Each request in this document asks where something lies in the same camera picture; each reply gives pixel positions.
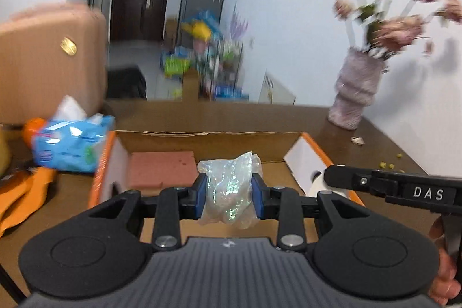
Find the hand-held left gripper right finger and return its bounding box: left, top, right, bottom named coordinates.
left=252, top=174, right=369, bottom=253

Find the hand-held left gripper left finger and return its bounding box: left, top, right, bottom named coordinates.
left=88, top=173, right=208, bottom=251

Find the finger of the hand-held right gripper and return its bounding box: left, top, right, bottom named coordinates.
left=324, top=165, right=398, bottom=200

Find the clear plastic bundle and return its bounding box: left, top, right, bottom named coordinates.
left=197, top=151, right=262, bottom=229

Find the orange-edged cardboard box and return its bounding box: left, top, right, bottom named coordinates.
left=88, top=129, right=366, bottom=245

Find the person's right hand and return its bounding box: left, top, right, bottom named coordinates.
left=429, top=216, right=461, bottom=306

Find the pale purple ribbed vase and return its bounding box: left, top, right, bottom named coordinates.
left=327, top=47, right=386, bottom=130

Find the small cardboard box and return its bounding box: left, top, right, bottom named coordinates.
left=181, top=69, right=201, bottom=102

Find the metal storage cart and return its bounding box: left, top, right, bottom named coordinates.
left=211, top=37, right=250, bottom=102

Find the green packet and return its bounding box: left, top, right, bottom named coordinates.
left=161, top=53, right=192, bottom=76

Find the black chair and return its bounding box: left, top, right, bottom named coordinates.
left=106, top=66, right=147, bottom=100

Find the blue tissue pack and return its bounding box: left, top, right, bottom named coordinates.
left=30, top=95, right=116, bottom=174

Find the yellow toy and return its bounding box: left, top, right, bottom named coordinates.
left=180, top=20, right=213, bottom=40

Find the orange bag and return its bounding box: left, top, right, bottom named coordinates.
left=0, top=167, right=59, bottom=237

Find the pink suitcase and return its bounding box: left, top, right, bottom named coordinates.
left=0, top=2, right=109, bottom=125

